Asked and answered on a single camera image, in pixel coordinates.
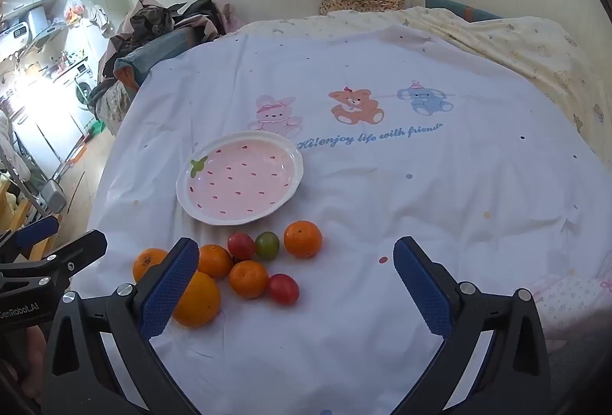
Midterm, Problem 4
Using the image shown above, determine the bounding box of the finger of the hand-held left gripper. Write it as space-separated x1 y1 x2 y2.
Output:
0 215 60 260
0 229 108 296

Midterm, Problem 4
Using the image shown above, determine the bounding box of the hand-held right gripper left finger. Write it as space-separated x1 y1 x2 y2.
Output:
41 237 211 415

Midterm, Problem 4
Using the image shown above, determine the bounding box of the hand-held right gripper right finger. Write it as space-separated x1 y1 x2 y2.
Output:
392 236 565 415

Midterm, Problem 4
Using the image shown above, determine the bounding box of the medium orange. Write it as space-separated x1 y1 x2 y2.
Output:
132 247 169 284

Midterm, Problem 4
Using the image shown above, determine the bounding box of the large orange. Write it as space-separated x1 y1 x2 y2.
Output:
172 272 223 329

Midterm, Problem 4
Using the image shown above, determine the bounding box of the small mandarin orange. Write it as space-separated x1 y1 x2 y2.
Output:
197 244 234 280
228 260 269 299
283 220 323 259

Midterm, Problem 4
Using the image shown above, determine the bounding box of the red cherry tomato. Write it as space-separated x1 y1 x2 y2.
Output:
267 273 300 305
227 232 256 261

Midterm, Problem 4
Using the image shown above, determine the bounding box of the green cherry tomato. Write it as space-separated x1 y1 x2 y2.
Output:
254 231 280 261

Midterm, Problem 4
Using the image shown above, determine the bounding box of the white plate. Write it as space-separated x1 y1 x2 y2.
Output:
176 131 305 225

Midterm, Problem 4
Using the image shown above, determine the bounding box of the grey stool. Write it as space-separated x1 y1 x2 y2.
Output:
38 178 68 215

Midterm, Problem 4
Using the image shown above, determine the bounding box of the white animal print blanket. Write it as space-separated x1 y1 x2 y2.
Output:
72 25 604 415

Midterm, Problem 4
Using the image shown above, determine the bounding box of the pink floral cloth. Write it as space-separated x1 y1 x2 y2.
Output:
531 274 612 334

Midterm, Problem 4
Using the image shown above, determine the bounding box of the white washing machine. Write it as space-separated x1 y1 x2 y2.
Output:
72 61 103 114

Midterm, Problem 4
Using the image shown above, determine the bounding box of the white water heater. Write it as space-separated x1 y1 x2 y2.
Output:
10 8 49 40

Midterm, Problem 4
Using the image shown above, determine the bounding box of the orange plastic bag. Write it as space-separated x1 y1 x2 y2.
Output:
64 0 89 24

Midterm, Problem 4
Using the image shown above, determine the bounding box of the dark clothes pile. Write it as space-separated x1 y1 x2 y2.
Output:
110 0 230 57

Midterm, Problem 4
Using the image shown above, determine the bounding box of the yellow bear print blanket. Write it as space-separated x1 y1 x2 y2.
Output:
236 6 612 167

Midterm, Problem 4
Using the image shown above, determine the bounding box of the yellow wooden frame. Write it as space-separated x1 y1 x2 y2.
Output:
0 176 53 263

